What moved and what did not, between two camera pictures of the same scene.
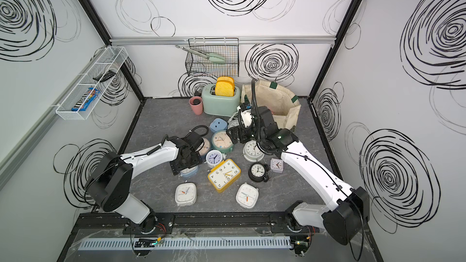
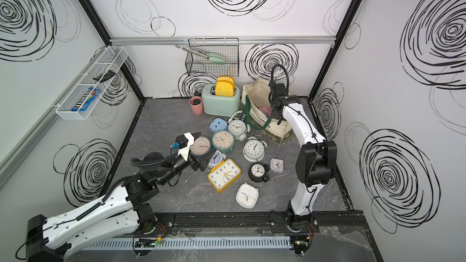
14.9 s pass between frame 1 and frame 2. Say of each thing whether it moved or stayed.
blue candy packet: stayed
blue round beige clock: stayed
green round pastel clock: stayed
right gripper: moved
